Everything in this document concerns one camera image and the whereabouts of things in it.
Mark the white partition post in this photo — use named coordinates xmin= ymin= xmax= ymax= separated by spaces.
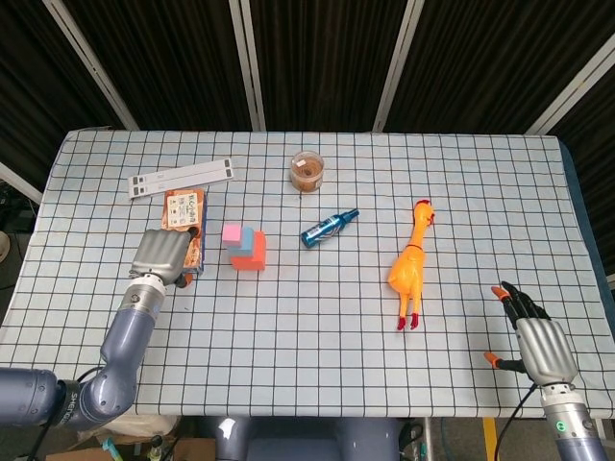
xmin=372 ymin=0 xmax=427 ymax=133
xmin=42 ymin=0 xmax=140 ymax=131
xmin=525 ymin=36 xmax=615 ymax=135
xmin=229 ymin=0 xmax=267 ymax=132
xmin=0 ymin=160 xmax=43 ymax=206

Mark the blue spray bottle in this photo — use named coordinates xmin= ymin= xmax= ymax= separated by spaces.
xmin=300 ymin=207 xmax=360 ymax=250

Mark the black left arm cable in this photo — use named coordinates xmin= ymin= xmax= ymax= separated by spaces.
xmin=28 ymin=367 xmax=105 ymax=461

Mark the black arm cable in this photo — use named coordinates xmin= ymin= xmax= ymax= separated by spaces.
xmin=497 ymin=383 xmax=534 ymax=461
xmin=28 ymin=367 xmax=105 ymax=461

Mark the grey-blue robot torso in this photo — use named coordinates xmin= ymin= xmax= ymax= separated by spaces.
xmin=213 ymin=416 xmax=403 ymax=461

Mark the metal table leg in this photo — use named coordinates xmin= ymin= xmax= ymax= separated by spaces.
xmin=421 ymin=417 xmax=436 ymax=461

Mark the orange biscuit box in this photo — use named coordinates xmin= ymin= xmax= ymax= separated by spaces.
xmin=158 ymin=187 xmax=209 ymax=279

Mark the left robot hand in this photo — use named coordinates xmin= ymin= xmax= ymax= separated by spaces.
xmin=129 ymin=228 xmax=203 ymax=289

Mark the orange cube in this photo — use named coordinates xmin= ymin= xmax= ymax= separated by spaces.
xmin=229 ymin=230 xmax=267 ymax=274

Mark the long white paper strip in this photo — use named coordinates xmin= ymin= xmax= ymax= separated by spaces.
xmin=129 ymin=166 xmax=237 ymax=201
xmin=127 ymin=158 xmax=234 ymax=190

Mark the brown cardboard box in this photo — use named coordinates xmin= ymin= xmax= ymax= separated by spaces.
xmin=172 ymin=436 xmax=217 ymax=461

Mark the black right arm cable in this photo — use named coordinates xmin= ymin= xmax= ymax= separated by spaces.
xmin=497 ymin=383 xmax=534 ymax=461

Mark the clear jar of rubber bands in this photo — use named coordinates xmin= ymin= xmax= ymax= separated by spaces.
xmin=289 ymin=150 xmax=325 ymax=194

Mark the white plastic bag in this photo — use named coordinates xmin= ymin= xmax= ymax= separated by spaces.
xmin=81 ymin=415 xmax=182 ymax=439

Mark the yellow rubber chicken toy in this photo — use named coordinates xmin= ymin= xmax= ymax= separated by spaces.
xmin=387 ymin=199 xmax=437 ymax=332

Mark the white checkered tablecloth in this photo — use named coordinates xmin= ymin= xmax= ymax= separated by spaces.
xmin=0 ymin=127 xmax=615 ymax=419

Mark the blue cube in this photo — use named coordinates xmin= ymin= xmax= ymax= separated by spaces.
xmin=228 ymin=226 xmax=256 ymax=258

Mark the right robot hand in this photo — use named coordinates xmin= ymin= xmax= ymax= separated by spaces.
xmin=483 ymin=280 xmax=579 ymax=388

